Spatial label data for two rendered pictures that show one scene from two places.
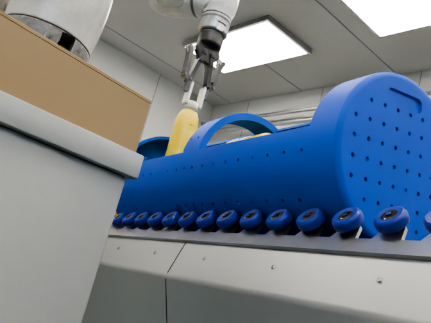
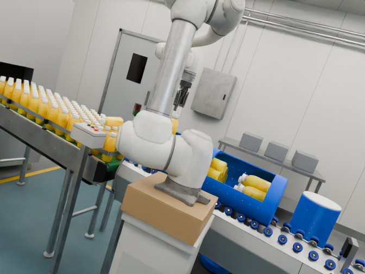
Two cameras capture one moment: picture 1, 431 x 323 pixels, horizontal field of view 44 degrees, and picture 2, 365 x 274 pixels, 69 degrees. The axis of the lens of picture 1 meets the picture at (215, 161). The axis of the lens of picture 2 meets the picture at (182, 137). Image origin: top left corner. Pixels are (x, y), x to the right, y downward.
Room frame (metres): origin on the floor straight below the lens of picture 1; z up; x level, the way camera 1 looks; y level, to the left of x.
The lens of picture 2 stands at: (0.00, 0.99, 1.54)
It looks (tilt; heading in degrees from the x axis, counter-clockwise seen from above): 11 degrees down; 326
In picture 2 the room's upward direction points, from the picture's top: 18 degrees clockwise
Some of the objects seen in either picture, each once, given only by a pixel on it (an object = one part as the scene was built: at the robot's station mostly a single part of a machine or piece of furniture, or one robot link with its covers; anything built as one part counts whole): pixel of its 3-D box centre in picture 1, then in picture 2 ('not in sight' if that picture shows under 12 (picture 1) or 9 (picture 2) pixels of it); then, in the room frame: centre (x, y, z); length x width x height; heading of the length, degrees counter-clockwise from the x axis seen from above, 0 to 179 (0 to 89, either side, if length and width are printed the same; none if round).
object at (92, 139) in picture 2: not in sight; (88, 135); (1.65, 0.55, 1.05); 0.20 x 0.10 x 0.10; 30
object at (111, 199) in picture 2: not in sight; (117, 178); (2.13, 0.08, 0.55); 0.04 x 0.04 x 1.10; 30
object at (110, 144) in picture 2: not in sight; (109, 148); (1.64, 0.40, 0.99); 0.07 x 0.07 x 0.19
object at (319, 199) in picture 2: not in sight; (321, 200); (0.96, -1.08, 1.03); 0.28 x 0.28 x 0.01
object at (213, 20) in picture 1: (213, 27); (188, 76); (1.44, 0.11, 1.59); 0.09 x 0.09 x 0.06
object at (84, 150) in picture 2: not in sight; (68, 211); (1.65, 0.55, 0.50); 0.04 x 0.04 x 1.00; 30
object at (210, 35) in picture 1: (208, 49); (184, 87); (1.44, 0.11, 1.52); 0.08 x 0.07 x 0.09; 120
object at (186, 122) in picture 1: (183, 136); (171, 130); (1.44, 0.11, 1.23); 0.07 x 0.07 x 0.19
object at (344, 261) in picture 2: not in sight; (346, 254); (0.47, -0.47, 1.00); 0.10 x 0.04 x 0.15; 120
